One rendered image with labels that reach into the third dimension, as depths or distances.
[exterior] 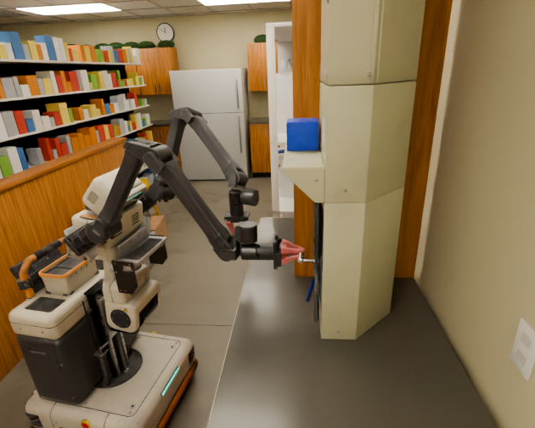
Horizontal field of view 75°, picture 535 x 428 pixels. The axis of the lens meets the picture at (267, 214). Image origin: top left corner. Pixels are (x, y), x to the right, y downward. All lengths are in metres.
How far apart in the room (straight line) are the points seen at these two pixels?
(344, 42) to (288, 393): 0.90
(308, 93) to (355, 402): 0.95
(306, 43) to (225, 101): 4.69
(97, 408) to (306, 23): 1.90
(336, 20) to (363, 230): 0.53
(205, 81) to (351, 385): 5.35
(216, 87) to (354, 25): 5.09
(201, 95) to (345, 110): 5.16
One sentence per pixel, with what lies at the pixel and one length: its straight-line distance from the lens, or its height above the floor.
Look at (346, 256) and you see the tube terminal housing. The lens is 1.05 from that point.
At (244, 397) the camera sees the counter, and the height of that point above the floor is 0.94.
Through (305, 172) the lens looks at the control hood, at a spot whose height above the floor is 1.50.
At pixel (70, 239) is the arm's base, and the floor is 1.20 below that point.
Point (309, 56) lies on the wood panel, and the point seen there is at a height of 1.79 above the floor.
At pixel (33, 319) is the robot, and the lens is 1.87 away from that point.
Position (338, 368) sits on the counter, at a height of 0.94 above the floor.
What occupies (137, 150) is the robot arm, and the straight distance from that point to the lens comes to 1.18.
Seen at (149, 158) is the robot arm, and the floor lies 1.52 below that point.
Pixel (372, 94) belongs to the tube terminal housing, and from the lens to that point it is 0.93.
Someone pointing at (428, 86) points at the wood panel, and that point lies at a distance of 1.35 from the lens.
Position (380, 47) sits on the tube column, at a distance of 0.94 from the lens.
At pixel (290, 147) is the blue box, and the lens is 1.14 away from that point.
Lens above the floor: 1.75
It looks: 22 degrees down
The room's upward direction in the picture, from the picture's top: 2 degrees counter-clockwise
